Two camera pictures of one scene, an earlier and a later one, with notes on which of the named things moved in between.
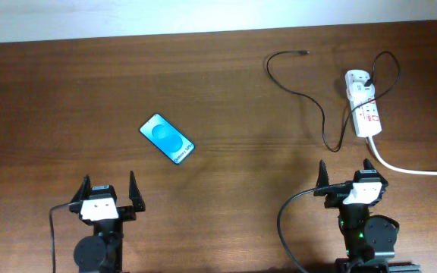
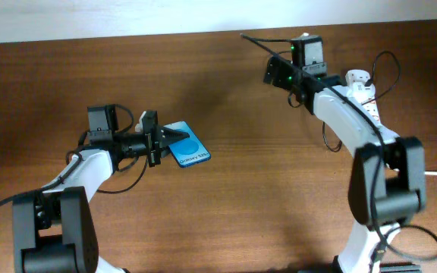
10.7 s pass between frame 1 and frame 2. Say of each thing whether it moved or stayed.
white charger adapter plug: stayed
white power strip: stayed
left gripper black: moved
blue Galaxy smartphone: moved
